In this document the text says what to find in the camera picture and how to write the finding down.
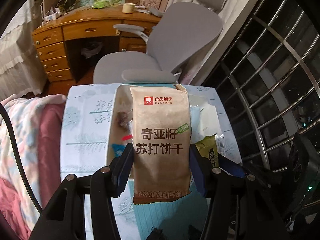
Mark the white power strip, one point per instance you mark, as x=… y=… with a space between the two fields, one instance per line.
x=51 y=17

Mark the cream cup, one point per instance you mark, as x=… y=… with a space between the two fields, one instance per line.
x=128 y=8

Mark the green packets pile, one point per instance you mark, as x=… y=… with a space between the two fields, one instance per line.
x=101 y=3

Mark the kraft brown snack packet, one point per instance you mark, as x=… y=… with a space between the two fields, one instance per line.
x=160 y=130

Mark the light blue snack packet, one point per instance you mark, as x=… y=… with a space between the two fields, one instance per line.
x=200 y=122

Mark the shiny blue wrapper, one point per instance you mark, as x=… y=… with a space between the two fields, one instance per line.
x=117 y=150

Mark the dark patterned pouch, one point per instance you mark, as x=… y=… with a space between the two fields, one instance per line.
x=67 y=2

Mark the crumpled plastic bag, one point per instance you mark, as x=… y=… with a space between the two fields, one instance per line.
x=92 y=50

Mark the green snack packet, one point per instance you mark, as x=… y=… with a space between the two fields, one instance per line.
x=208 y=150

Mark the wooden desk with drawers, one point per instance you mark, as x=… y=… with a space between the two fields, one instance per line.
x=87 y=27

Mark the clear nut packet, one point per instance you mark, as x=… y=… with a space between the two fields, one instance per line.
x=122 y=120

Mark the white plastic storage box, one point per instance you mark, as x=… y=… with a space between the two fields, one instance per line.
x=111 y=135

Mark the metal window grille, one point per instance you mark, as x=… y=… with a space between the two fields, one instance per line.
x=262 y=142

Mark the pink blue floral blanket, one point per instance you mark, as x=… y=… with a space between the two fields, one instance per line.
x=25 y=142

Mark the white curtain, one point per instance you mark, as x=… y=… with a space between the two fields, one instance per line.
x=240 y=17

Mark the lace covered cabinet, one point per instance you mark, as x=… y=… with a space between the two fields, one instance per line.
x=15 y=62

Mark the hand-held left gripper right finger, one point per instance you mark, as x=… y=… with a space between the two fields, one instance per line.
x=197 y=175

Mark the grey office chair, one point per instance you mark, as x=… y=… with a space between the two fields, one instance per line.
x=185 y=35

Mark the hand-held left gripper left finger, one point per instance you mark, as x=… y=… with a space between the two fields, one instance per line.
x=123 y=172

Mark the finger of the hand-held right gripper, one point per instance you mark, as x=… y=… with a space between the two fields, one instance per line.
x=232 y=167

